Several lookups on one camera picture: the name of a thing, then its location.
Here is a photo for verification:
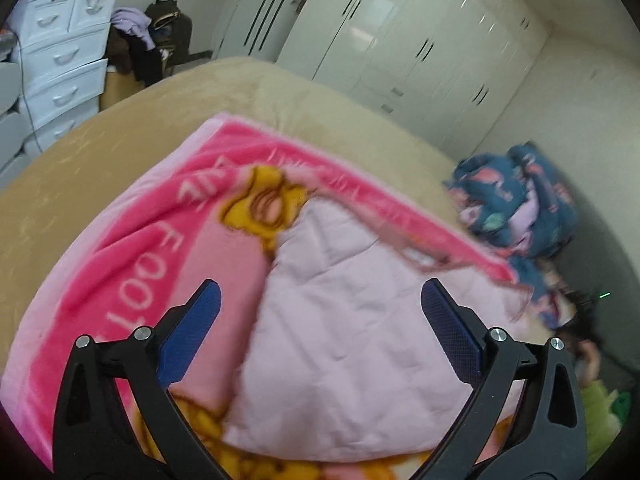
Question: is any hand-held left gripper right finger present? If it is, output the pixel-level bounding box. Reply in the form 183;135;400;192
410;278;587;480

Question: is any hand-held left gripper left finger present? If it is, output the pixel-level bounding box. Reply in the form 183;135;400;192
52;279;236;480

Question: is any pink quilted jacket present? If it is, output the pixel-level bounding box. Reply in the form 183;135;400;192
222;192;546;463

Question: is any dark clothes pile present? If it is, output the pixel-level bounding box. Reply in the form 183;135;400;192
107;25;166;86

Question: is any green plush toy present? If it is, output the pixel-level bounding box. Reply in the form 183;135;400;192
580;382;633;468

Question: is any pink printed blanket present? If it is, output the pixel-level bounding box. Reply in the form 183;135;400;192
0;112;521;480

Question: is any teal floral quilt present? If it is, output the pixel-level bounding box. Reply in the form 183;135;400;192
445;142;581;328

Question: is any beige bed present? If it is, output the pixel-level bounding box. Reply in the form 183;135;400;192
0;55;566;401

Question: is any cardboard box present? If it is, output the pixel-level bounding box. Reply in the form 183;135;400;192
99;67;143;111

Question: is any white wardrobe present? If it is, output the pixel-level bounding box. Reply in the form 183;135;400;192
277;0;548;148

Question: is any grey chair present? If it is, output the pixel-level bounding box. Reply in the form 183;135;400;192
0;57;32;171

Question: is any white drawer cabinet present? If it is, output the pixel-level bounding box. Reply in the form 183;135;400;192
5;0;121;156

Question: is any dark brown bag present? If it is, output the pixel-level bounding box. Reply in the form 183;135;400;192
145;0;193;68

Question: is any purple cloth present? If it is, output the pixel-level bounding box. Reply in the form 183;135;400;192
110;7;157;51

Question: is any white door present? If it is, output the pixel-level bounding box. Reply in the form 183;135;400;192
210;0;331;61

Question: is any black cable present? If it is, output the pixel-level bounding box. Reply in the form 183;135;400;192
17;35;43;153

